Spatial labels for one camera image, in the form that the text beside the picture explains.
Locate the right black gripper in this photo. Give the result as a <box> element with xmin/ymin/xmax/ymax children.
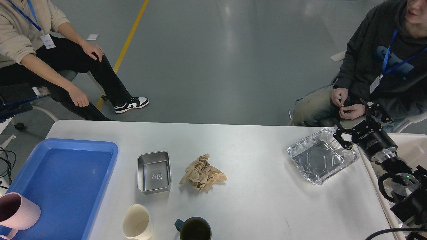
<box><xmin>333</xmin><ymin>98</ymin><xmax>398</xmax><ymax>161</ymax></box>

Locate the dark teal mug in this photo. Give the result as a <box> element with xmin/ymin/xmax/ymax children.
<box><xmin>174</xmin><ymin>217</ymin><xmax>212</xmax><ymax>240</ymax></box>

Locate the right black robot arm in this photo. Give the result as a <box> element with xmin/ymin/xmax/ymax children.
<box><xmin>333</xmin><ymin>102</ymin><xmax>427</xmax><ymax>240</ymax></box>

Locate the white chair of right person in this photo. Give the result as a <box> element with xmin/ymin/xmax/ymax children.
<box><xmin>330</xmin><ymin>50</ymin><xmax>427</xmax><ymax>133</ymax></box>

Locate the aluminium foil tray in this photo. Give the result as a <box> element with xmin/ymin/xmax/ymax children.
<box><xmin>287</xmin><ymin>128</ymin><xmax>359</xmax><ymax>185</ymax></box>

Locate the person in grey hoodie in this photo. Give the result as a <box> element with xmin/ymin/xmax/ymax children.
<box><xmin>293</xmin><ymin>0</ymin><xmax>427</xmax><ymax>133</ymax></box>

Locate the crumpled brown paper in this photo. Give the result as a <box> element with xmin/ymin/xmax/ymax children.
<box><xmin>179</xmin><ymin>153</ymin><xmax>227</xmax><ymax>191</ymax></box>

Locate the small steel rectangular tin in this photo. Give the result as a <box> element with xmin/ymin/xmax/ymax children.
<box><xmin>137</xmin><ymin>151</ymin><xmax>172</xmax><ymax>195</ymax></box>

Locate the cream paper cup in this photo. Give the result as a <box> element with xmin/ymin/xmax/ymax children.
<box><xmin>122</xmin><ymin>204</ymin><xmax>153</xmax><ymax>240</ymax></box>

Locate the blue plastic tray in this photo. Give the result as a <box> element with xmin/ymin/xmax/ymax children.
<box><xmin>7</xmin><ymin>138</ymin><xmax>118</xmax><ymax>240</ymax></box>

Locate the person in beige shirt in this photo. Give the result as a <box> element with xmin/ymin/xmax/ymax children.
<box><xmin>0</xmin><ymin>0</ymin><xmax>149</xmax><ymax>121</ymax></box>

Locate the grey office chair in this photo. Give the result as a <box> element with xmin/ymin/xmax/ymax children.
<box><xmin>0</xmin><ymin>83</ymin><xmax>59</xmax><ymax>132</ymax></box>

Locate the pink ribbed mug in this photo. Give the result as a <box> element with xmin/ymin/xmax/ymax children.
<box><xmin>0</xmin><ymin>192</ymin><xmax>41</xmax><ymax>240</ymax></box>

